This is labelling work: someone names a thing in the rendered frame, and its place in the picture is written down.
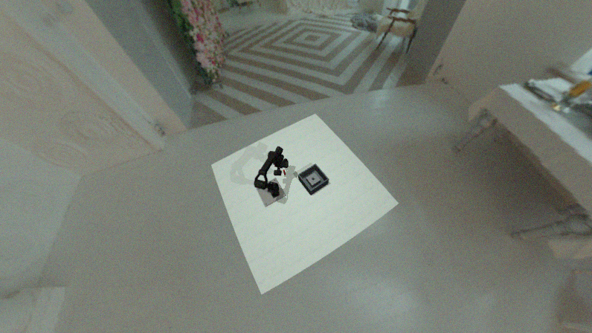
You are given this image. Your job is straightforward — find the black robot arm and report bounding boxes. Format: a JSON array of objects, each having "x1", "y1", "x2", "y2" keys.
[{"x1": 254, "y1": 146, "x2": 289, "y2": 198}]

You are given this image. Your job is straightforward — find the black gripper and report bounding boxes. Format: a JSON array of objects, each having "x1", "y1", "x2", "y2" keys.
[{"x1": 274, "y1": 155, "x2": 284, "y2": 175}]

